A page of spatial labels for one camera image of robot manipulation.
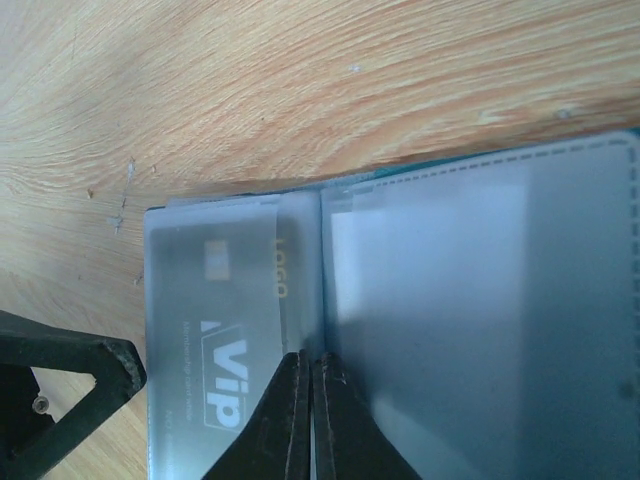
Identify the black vip card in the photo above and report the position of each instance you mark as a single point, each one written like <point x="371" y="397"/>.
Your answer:
<point x="224" y="303"/>

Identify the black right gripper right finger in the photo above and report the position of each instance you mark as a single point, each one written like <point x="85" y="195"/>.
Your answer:
<point x="348" y="442"/>

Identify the teal leather card holder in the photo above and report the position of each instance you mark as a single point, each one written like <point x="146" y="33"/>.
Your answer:
<point x="487" y="307"/>

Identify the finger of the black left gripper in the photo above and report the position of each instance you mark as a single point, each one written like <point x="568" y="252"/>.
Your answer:
<point x="57" y="387"/>

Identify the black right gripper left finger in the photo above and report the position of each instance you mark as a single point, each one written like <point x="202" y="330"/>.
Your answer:
<point x="276" y="441"/>

